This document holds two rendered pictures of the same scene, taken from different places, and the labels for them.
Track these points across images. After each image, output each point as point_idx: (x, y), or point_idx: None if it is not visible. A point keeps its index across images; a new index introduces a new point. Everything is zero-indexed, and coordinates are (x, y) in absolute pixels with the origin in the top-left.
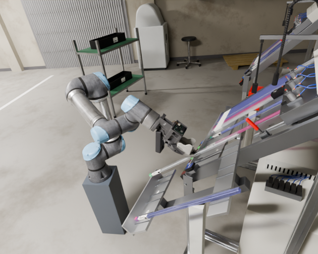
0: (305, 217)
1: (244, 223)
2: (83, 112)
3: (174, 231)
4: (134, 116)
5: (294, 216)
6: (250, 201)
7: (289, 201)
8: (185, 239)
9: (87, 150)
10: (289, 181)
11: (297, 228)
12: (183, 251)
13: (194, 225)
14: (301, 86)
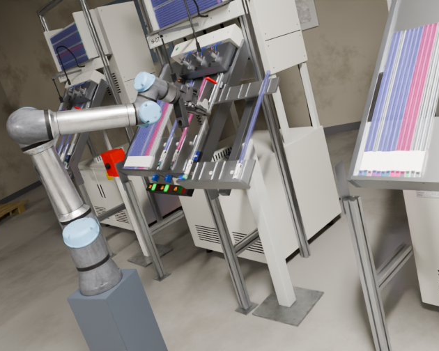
0: (275, 129)
1: None
2: (103, 111)
3: (210, 323)
4: (160, 86)
5: (267, 153)
6: None
7: None
8: (227, 313)
9: (79, 228)
10: None
11: (278, 144)
12: (242, 314)
13: (255, 168)
14: (204, 57)
